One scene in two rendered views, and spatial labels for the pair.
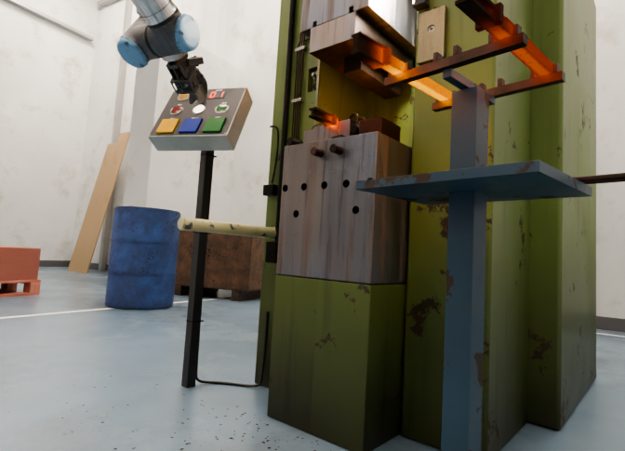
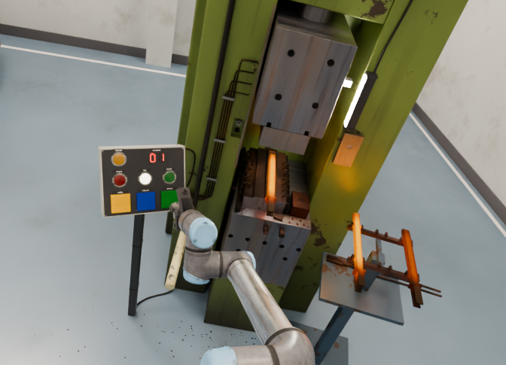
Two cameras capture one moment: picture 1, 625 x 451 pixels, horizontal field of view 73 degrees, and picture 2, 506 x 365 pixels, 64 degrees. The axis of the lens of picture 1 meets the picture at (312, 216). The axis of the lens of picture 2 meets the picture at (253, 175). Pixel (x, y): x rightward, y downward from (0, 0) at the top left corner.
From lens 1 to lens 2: 2.02 m
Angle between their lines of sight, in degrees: 60
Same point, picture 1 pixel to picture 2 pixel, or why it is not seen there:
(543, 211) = not seen: hidden behind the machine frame
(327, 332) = not seen: hidden behind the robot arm
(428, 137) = (322, 201)
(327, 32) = (280, 138)
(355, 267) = (278, 280)
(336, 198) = (272, 250)
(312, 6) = (269, 108)
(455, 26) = (363, 149)
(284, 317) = (221, 291)
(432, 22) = (352, 144)
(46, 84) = not seen: outside the picture
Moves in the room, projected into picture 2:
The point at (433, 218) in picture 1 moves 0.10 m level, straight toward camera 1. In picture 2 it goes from (312, 237) to (320, 251)
